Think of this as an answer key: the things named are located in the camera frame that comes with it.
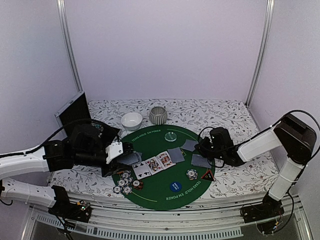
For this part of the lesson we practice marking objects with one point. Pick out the grey playing card deck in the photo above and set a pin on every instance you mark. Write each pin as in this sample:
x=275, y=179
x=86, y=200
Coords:
x=133, y=158

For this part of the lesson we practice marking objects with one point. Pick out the blue small blind button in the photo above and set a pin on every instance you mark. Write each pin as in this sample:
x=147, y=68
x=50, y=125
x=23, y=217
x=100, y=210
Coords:
x=175, y=186

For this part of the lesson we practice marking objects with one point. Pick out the face-up king card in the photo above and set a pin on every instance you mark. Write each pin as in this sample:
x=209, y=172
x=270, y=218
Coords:
x=165, y=159

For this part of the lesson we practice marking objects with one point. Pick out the red black poker chip stack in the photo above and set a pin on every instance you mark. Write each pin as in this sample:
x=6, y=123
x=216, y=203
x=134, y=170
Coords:
x=138, y=184

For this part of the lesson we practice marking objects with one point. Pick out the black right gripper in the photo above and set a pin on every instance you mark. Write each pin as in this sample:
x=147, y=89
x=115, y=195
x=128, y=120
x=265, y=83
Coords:
x=200, y=147

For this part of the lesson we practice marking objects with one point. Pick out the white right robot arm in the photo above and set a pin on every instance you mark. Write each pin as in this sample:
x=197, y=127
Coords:
x=296, y=137

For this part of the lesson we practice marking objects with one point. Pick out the blue poker chips pile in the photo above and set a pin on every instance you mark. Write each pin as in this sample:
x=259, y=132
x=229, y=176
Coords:
x=123, y=182

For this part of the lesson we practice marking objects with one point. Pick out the black triangular all-in marker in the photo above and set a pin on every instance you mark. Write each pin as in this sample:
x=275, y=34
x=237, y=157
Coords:
x=209, y=176

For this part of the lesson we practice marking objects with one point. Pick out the floral white tablecloth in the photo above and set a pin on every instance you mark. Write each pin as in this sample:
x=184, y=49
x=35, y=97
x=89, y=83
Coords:
x=254, y=177

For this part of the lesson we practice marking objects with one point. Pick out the blue poker chip stack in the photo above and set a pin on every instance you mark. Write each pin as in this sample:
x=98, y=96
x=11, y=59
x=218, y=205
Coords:
x=192, y=174

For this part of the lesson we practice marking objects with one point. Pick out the aluminium poker chip case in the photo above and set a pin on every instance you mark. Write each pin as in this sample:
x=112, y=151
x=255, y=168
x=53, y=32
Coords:
x=77, y=108

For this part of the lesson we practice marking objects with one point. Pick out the clear acrylic dealer button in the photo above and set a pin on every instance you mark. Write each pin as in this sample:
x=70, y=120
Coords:
x=170, y=136

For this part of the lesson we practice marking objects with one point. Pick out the face-up clubs card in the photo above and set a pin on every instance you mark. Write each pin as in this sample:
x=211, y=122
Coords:
x=141, y=170

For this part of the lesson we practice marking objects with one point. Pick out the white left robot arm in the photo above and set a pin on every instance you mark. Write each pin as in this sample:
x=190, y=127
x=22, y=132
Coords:
x=92, y=143

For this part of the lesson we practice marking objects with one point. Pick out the right aluminium frame post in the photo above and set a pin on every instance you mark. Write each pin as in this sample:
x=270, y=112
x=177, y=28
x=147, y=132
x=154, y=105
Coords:
x=270, y=4

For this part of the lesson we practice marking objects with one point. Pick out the face-down board card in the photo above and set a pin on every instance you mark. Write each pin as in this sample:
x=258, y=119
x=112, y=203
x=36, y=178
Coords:
x=176, y=155
x=189, y=145

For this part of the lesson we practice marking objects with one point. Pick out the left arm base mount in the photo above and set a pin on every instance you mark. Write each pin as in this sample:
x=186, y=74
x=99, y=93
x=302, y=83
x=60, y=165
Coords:
x=80, y=211

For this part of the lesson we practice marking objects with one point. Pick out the left aluminium frame post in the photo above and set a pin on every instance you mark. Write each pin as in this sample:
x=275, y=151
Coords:
x=68, y=43

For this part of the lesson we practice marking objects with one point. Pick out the round green poker mat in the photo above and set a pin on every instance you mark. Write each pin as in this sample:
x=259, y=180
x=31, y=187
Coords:
x=156, y=193

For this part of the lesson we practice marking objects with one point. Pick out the playing cards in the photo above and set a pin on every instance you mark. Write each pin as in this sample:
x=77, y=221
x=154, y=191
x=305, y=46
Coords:
x=199, y=161

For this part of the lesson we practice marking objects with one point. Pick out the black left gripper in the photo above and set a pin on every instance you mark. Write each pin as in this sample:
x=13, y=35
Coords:
x=115, y=166

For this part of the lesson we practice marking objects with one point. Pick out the striped grey ceramic cup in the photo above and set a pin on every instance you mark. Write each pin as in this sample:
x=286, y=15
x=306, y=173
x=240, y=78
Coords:
x=158, y=115

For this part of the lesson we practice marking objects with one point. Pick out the face-up queen card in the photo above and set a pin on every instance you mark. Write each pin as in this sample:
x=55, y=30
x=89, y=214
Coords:
x=154, y=165

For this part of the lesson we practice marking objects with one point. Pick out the aluminium frame post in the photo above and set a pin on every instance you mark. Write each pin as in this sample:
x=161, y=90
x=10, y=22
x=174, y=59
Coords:
x=270, y=4
x=68, y=43

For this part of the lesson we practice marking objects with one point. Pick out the white ceramic bowl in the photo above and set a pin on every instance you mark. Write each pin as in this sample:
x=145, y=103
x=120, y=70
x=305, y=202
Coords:
x=131, y=121

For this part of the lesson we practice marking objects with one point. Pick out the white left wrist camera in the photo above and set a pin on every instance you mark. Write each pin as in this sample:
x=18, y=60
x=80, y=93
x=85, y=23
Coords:
x=116, y=149

